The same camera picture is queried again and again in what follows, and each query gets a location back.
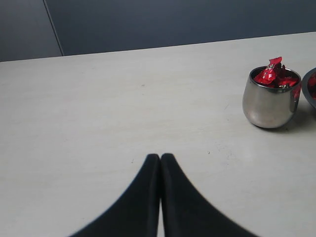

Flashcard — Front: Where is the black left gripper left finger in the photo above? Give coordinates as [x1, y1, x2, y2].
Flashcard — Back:
[72, 154, 158, 237]

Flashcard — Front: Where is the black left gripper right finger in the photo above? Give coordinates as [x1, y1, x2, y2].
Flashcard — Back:
[160, 153, 256, 237]

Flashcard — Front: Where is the stainless steel cup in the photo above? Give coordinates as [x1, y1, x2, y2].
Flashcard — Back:
[242, 66, 302, 129]

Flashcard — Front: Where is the stainless steel bowl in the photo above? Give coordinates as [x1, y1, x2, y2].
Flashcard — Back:
[302, 68, 316, 109]

